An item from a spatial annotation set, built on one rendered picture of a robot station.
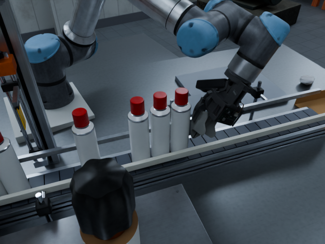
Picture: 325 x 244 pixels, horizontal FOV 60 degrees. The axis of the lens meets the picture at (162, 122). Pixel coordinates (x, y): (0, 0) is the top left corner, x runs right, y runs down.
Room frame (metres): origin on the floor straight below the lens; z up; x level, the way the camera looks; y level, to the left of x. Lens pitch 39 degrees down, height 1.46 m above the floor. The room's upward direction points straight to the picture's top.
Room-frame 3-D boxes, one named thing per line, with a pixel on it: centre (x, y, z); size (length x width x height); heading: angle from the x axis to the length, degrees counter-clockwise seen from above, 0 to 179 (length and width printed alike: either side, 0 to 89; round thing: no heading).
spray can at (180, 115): (0.58, -0.05, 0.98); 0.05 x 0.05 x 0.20
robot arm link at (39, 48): (0.91, 0.40, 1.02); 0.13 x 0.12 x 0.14; 146
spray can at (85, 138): (0.50, 0.18, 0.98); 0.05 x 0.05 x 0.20
